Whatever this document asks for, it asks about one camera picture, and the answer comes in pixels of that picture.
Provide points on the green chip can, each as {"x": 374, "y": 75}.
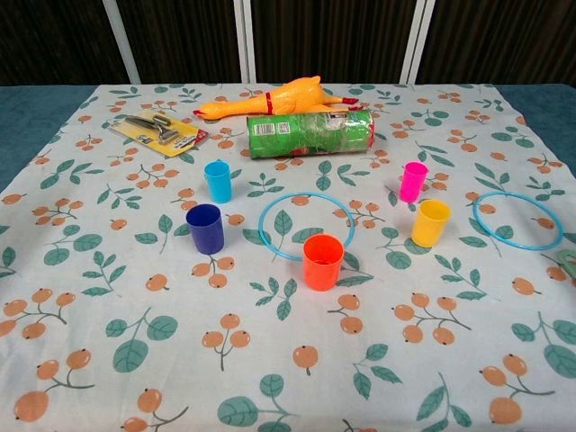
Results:
{"x": 310, "y": 132}

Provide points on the yellow razor blister pack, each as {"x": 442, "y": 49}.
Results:
{"x": 157, "y": 132}

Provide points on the white partition frame post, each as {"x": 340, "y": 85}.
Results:
{"x": 121, "y": 40}
{"x": 245, "y": 40}
{"x": 415, "y": 40}

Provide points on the pale green plastic loop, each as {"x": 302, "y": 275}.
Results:
{"x": 568, "y": 259}

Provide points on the dark blue plastic cup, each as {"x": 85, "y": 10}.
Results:
{"x": 206, "y": 234}

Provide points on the large orange plastic cup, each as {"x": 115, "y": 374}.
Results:
{"x": 321, "y": 270}

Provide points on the yellow plastic cup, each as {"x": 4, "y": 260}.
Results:
{"x": 429, "y": 229}

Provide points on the white floral tablecloth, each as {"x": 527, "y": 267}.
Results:
{"x": 135, "y": 270}

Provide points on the pink plastic cup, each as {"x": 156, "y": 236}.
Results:
{"x": 411, "y": 186}

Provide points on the yellow rubber chicken toy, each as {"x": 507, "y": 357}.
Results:
{"x": 288, "y": 99}

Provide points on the light blue plastic cup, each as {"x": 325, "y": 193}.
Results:
{"x": 219, "y": 186}

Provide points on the teal table cover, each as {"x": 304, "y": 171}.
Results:
{"x": 27, "y": 117}

